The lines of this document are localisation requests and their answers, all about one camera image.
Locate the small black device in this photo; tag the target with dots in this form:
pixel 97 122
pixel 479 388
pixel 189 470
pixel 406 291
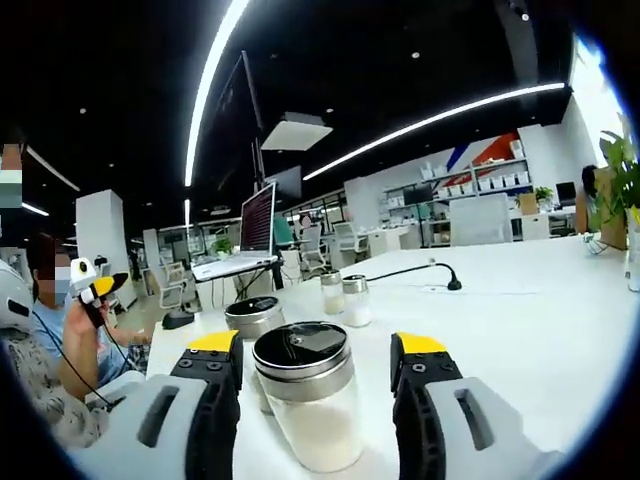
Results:
pixel 177 320

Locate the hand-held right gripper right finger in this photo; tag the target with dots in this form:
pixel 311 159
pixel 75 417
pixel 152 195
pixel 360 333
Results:
pixel 510 450

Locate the brown paper bag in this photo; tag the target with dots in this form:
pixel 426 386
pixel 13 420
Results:
pixel 612 225

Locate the black desktop monitor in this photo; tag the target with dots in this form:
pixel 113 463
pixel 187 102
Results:
pixel 566 192

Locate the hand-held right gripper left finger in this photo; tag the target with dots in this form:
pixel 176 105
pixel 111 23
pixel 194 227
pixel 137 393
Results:
pixel 130 440

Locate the shelf with white bins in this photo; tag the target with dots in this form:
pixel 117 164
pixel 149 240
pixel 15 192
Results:
pixel 500 180

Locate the white laptop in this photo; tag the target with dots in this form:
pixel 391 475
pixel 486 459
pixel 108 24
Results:
pixel 257 220

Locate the white office chair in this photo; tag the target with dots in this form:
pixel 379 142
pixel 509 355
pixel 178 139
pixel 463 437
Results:
pixel 350 240
pixel 175 280
pixel 314 245

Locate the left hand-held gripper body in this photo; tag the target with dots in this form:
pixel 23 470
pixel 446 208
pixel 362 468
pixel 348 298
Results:
pixel 82 272

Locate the ceiling air conditioner panel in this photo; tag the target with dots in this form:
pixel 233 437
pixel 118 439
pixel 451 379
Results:
pixel 297 131

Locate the white panel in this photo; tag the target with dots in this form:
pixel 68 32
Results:
pixel 480 220

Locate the brown cardboard box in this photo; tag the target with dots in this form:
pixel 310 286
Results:
pixel 527 205

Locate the green potted plant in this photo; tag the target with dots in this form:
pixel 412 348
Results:
pixel 622 165

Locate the small potted plant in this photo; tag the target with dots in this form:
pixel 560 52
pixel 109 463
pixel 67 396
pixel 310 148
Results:
pixel 544 194

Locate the large glass jar white powder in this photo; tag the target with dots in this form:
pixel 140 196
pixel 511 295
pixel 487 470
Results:
pixel 310 430

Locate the leafy office plant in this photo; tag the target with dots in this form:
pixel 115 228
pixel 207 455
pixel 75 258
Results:
pixel 222 246

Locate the person's left hand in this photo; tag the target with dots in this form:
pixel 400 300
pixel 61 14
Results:
pixel 80 325

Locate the glass seasoning bottle steel lid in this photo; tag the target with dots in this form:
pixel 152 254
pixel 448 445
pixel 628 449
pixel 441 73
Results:
pixel 357 310
pixel 252 317
pixel 332 300

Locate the ceiling light strip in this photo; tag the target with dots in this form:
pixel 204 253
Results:
pixel 425 121
pixel 200 95

